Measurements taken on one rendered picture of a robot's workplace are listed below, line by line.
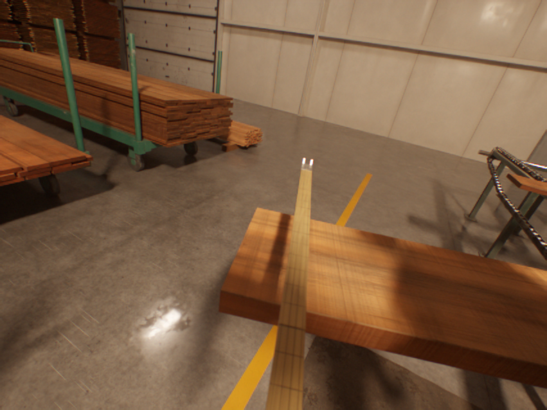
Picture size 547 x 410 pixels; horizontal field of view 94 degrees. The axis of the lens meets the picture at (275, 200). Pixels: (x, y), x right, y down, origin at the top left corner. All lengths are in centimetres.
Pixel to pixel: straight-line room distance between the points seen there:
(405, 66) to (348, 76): 140
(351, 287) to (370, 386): 108
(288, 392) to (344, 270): 31
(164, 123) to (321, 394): 222
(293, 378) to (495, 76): 786
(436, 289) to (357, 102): 746
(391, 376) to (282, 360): 138
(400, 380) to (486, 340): 111
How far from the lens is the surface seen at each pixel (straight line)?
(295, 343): 25
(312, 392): 141
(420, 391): 165
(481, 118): 796
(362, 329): 45
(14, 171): 205
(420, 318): 50
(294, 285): 29
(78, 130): 241
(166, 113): 249
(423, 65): 782
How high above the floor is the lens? 123
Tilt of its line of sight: 27 degrees down
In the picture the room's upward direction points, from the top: 11 degrees clockwise
